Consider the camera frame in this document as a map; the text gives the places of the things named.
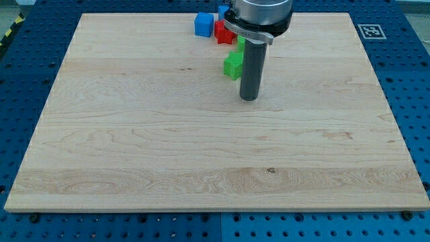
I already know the green star block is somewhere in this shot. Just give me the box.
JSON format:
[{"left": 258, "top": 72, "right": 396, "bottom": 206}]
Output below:
[{"left": 223, "top": 52, "right": 243, "bottom": 81}]

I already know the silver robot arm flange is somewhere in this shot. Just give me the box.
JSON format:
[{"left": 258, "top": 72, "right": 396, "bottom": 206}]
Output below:
[{"left": 224, "top": 0, "right": 294, "bottom": 45}]

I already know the green circle block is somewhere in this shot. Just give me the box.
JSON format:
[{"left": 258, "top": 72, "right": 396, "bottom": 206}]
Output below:
[{"left": 236, "top": 36, "right": 245, "bottom": 52}]

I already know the red star block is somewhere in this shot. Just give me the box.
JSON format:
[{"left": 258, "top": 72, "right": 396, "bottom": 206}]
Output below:
[{"left": 214, "top": 20, "right": 237, "bottom": 44}]

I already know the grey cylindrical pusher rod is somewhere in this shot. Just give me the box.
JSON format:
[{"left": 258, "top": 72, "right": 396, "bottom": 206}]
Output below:
[{"left": 239, "top": 39, "right": 267, "bottom": 101}]

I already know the light wooden board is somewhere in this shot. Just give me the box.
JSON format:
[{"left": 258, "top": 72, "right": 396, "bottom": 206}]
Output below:
[{"left": 5, "top": 13, "right": 429, "bottom": 212}]

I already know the blue cube block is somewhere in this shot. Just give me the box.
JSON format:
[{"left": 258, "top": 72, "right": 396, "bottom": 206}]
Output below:
[{"left": 194, "top": 12, "right": 214, "bottom": 38}]

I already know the small blue block behind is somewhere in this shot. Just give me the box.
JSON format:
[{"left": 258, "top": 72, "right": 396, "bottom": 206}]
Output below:
[{"left": 218, "top": 5, "right": 229, "bottom": 21}]

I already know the white fiducial marker tag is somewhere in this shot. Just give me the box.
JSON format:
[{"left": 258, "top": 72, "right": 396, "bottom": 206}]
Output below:
[{"left": 358, "top": 24, "right": 386, "bottom": 40}]

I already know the black bolt front left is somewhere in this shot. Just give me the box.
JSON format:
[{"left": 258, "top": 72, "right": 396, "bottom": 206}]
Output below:
[{"left": 28, "top": 213, "right": 40, "bottom": 223}]

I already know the black bolt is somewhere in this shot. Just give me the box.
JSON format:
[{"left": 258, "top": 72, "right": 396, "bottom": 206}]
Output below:
[
  {"left": 400, "top": 210, "right": 414, "bottom": 221},
  {"left": 28, "top": 213, "right": 40, "bottom": 223}
]

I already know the black bolt front right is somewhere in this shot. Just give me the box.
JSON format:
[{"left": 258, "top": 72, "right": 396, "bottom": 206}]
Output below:
[{"left": 400, "top": 210, "right": 414, "bottom": 221}]

